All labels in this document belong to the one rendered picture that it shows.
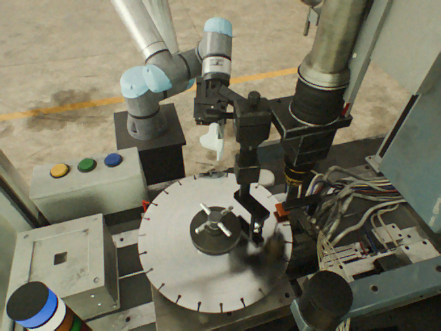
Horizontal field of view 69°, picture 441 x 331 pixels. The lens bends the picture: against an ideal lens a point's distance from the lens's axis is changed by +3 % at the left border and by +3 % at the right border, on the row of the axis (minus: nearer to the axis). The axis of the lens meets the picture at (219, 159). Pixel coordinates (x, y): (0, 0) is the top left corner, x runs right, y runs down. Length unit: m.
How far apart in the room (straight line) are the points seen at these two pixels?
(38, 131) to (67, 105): 0.33
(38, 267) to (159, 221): 0.27
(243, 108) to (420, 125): 0.23
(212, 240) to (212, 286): 0.09
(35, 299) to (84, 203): 0.52
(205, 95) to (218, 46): 0.13
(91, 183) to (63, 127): 1.73
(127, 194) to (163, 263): 0.33
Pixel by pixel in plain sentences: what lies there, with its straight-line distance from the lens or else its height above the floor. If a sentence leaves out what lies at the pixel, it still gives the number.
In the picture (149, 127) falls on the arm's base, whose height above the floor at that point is 0.80.
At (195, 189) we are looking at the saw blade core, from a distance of 0.76.
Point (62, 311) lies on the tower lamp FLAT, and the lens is 0.51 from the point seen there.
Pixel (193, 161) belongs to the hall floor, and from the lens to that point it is 2.10.
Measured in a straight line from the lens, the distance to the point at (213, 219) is 0.64.
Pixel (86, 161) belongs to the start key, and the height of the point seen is 0.91.
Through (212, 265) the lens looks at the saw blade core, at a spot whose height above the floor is 0.95.
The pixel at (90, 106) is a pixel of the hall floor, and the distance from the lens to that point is 2.73.
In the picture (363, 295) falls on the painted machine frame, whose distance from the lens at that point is 0.58.
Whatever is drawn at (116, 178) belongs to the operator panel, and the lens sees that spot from 0.89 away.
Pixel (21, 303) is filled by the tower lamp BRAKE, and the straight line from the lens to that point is 0.48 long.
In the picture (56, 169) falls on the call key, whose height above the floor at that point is 0.91.
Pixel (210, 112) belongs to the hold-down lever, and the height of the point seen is 1.22.
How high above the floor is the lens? 1.55
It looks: 47 degrees down
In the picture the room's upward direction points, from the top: straight up
